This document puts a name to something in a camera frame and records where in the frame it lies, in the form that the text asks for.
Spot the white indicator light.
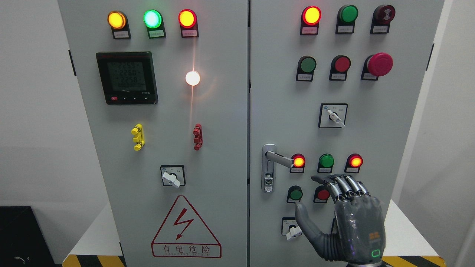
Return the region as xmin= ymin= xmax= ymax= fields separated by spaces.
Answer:
xmin=185 ymin=70 xmax=201 ymax=86

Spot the red button second row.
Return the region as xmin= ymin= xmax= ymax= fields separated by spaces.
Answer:
xmin=329 ymin=55 xmax=351 ymax=81

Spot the door rotary switch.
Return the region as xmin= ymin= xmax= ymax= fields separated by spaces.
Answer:
xmin=318 ymin=103 xmax=348 ymax=128
xmin=160 ymin=165 xmax=186 ymax=188

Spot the silver door handle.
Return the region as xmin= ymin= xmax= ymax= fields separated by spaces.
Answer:
xmin=261 ymin=144 xmax=294 ymax=193

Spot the black knob selector switch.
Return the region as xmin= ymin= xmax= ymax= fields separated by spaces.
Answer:
xmin=330 ymin=218 xmax=337 ymax=234

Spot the black digital power meter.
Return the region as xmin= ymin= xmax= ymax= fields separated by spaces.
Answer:
xmin=96 ymin=51 xmax=158 ymax=105

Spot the green indicator light top left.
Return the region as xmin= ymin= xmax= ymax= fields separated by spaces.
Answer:
xmin=144 ymin=10 xmax=166 ymax=39

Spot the red button lower middle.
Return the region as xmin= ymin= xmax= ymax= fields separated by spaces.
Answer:
xmin=313 ymin=185 xmax=330 ymax=204

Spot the red lit indicator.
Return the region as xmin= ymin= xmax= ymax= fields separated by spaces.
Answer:
xmin=344 ymin=154 xmax=363 ymax=174
xmin=289 ymin=154 xmax=305 ymax=174
xmin=300 ymin=6 xmax=322 ymax=36

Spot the right grey cabinet door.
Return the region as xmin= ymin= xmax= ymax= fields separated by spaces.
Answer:
xmin=249 ymin=0 xmax=445 ymax=267

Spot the green button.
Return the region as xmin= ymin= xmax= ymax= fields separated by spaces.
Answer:
xmin=287 ymin=185 xmax=303 ymax=203
xmin=335 ymin=5 xmax=358 ymax=34

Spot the left grey cabinet door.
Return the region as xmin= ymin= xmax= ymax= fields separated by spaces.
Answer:
xmin=58 ymin=0 xmax=248 ymax=267

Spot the grey cabinet door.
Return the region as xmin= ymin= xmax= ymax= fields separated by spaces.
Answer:
xmin=249 ymin=0 xmax=445 ymax=267
xmin=58 ymin=0 xmax=248 ymax=267

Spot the black box lower left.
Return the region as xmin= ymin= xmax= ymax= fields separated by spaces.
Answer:
xmin=0 ymin=206 xmax=55 ymax=267

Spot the red terminal connector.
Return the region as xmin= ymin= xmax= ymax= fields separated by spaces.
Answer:
xmin=192 ymin=123 xmax=203 ymax=151

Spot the right door upper rotary switch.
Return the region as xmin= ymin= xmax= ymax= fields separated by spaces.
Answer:
xmin=318 ymin=103 xmax=348 ymax=128

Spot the green button second row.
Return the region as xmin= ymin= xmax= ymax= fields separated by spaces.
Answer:
xmin=296 ymin=56 xmax=317 ymax=82

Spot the red emergency stop button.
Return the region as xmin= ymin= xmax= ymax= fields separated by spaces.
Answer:
xmin=361 ymin=52 xmax=393 ymax=81

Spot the yellow terminal connector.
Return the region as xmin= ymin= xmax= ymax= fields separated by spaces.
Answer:
xmin=131 ymin=123 xmax=145 ymax=151

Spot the red lit indicator left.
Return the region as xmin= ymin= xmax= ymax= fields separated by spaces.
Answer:
xmin=289 ymin=154 xmax=305 ymax=174

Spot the green button top right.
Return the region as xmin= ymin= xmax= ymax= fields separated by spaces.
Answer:
xmin=335 ymin=5 xmax=358 ymax=34

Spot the dark red buzzer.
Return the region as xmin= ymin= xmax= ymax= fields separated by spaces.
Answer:
xmin=370 ymin=5 xmax=396 ymax=34

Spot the red indicator light top left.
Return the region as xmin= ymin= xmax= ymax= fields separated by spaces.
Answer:
xmin=178 ymin=9 xmax=199 ymax=38

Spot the red lit indicator top right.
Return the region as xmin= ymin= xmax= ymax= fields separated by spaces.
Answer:
xmin=300 ymin=6 xmax=322 ymax=36

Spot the white platform hazard striped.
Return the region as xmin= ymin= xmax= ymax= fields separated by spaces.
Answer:
xmin=62 ymin=201 xmax=446 ymax=267

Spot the yellow indicator light top left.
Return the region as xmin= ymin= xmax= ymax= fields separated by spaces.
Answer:
xmin=107 ymin=10 xmax=131 ymax=39

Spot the electric hazard warning sticker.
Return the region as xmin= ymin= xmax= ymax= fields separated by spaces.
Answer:
xmin=151 ymin=195 xmax=222 ymax=258

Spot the left door rotary switch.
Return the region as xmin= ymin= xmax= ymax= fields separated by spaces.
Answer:
xmin=160 ymin=165 xmax=186 ymax=188

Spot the green button lower left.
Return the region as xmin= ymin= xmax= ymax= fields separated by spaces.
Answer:
xmin=287 ymin=185 xmax=303 ymax=203

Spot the green indicator middle row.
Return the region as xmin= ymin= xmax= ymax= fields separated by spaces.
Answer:
xmin=317 ymin=154 xmax=335 ymax=174

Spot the white lever rotary switch bottom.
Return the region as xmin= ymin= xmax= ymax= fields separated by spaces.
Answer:
xmin=281 ymin=217 xmax=302 ymax=241

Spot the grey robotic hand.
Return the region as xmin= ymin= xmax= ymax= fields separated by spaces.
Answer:
xmin=295 ymin=175 xmax=386 ymax=267

